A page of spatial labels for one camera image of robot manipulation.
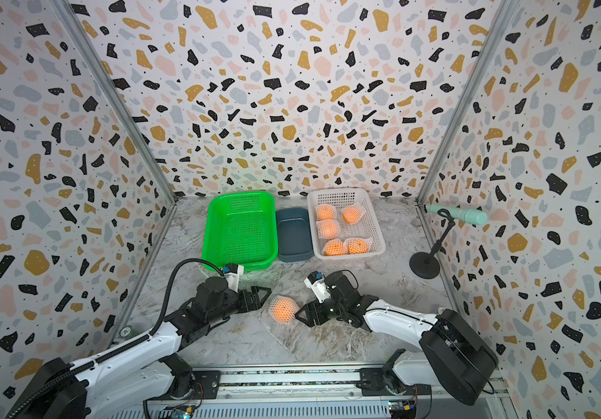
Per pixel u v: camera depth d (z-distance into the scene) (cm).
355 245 97
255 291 74
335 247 97
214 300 64
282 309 82
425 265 99
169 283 61
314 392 73
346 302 67
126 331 76
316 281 77
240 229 110
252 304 73
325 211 110
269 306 83
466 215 73
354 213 109
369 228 106
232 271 76
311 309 73
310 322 74
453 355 43
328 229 104
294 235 109
